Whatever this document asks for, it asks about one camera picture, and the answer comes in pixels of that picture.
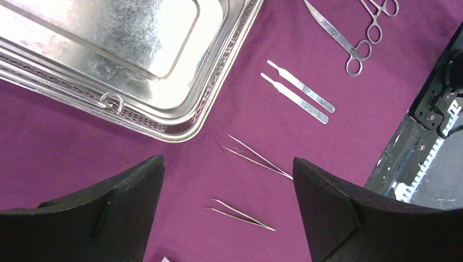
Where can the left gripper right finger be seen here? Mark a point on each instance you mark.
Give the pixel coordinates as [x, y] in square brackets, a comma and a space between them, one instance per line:
[345, 222]

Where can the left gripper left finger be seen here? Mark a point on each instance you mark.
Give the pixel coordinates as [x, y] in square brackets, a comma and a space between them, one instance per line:
[108, 221]

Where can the steel tweezers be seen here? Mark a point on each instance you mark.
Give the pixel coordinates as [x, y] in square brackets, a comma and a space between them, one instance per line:
[257, 158]
[238, 214]

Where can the purple cloth wrap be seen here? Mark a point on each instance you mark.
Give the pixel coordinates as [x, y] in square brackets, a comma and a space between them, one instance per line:
[49, 149]

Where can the steel instrument tray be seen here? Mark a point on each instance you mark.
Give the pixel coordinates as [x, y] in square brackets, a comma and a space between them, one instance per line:
[154, 67]

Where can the steel surgical scissors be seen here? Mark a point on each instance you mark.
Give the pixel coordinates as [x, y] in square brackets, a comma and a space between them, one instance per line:
[375, 9]
[353, 51]

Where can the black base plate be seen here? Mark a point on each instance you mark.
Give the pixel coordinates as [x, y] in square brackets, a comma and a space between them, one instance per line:
[428, 124]

